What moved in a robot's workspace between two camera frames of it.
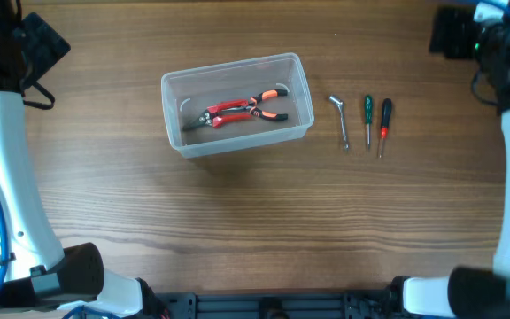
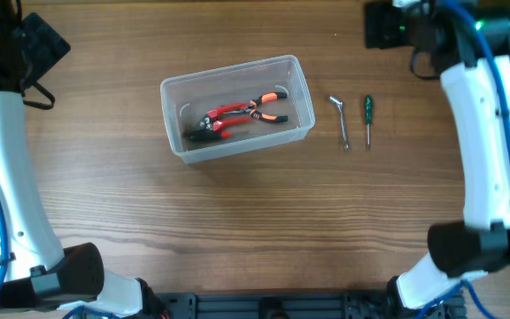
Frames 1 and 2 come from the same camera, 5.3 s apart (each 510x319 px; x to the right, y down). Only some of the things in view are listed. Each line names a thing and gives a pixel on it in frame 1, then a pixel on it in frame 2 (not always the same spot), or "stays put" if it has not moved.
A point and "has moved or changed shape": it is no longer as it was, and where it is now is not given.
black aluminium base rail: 274,306 stays put
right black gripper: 451,27 → 381,18
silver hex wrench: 339,102 stays put
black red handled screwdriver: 386,109 → 211,136
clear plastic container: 238,106 stays put
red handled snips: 214,115 has moved or changed shape
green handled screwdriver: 368,114 stays put
